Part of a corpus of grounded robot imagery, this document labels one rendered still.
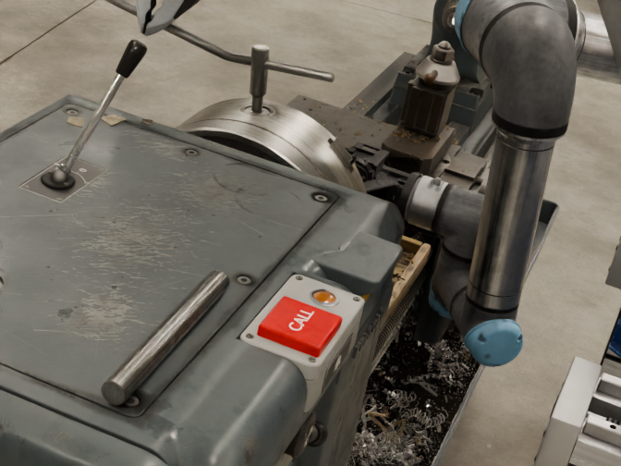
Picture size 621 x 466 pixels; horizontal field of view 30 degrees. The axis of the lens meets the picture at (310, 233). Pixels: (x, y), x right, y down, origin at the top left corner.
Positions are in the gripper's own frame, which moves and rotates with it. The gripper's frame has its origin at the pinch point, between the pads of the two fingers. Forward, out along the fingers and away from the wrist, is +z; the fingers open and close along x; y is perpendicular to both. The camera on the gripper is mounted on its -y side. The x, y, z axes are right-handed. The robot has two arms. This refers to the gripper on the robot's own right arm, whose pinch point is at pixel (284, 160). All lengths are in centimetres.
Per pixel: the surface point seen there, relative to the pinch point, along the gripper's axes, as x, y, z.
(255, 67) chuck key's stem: 21.7, -20.8, -0.9
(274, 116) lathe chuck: 15.7, -20.0, -4.3
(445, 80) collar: 4.9, 39.1, -13.3
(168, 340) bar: 19, -76, -18
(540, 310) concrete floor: -108, 171, -34
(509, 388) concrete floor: -108, 124, -35
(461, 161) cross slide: -10.9, 44.2, -18.8
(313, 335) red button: 19, -67, -28
